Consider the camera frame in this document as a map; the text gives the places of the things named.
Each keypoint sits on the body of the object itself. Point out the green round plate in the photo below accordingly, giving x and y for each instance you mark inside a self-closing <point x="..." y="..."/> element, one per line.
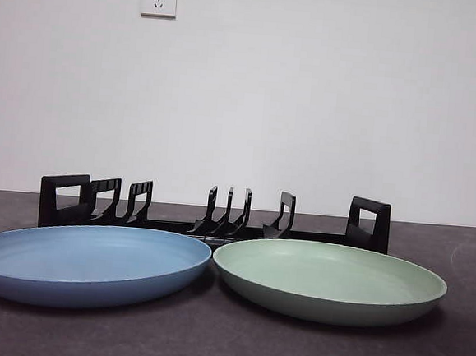
<point x="327" y="305"/>

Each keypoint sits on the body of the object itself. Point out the blue round plate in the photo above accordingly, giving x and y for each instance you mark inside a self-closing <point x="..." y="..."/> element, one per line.
<point x="89" y="284"/>

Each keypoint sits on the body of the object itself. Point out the black plate rack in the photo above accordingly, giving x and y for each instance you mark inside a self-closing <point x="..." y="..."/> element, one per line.
<point x="47" y="206"/>

